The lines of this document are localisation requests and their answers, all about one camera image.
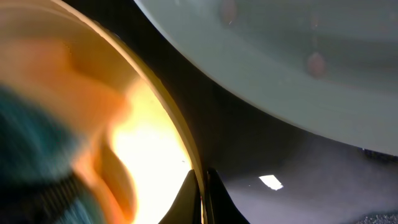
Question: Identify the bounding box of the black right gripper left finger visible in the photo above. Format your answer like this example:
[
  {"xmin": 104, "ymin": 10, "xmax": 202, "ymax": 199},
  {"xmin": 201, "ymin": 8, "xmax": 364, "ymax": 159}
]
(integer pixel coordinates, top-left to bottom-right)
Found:
[{"xmin": 159, "ymin": 170, "xmax": 201, "ymax": 224}]

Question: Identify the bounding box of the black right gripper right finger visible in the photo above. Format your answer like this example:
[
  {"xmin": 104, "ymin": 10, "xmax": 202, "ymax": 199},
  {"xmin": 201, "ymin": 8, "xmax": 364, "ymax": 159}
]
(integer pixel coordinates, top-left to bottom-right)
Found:
[{"xmin": 206, "ymin": 168, "xmax": 249, "ymax": 224}]

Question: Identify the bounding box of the yellow plate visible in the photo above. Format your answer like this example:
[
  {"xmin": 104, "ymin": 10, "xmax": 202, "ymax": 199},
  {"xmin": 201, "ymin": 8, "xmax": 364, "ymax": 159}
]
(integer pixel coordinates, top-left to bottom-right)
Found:
[{"xmin": 1, "ymin": 1, "xmax": 197, "ymax": 223}]

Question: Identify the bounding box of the green yellow sponge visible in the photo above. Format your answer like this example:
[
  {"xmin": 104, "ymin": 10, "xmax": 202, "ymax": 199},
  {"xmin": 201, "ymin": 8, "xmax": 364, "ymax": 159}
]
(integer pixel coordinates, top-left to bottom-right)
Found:
[{"xmin": 1, "ymin": 39, "xmax": 136, "ymax": 223}]

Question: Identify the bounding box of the pale green plate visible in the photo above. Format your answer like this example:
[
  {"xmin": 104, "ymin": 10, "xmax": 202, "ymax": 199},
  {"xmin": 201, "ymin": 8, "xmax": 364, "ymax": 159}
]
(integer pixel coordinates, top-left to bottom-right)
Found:
[{"xmin": 137, "ymin": 1, "xmax": 397, "ymax": 155}]

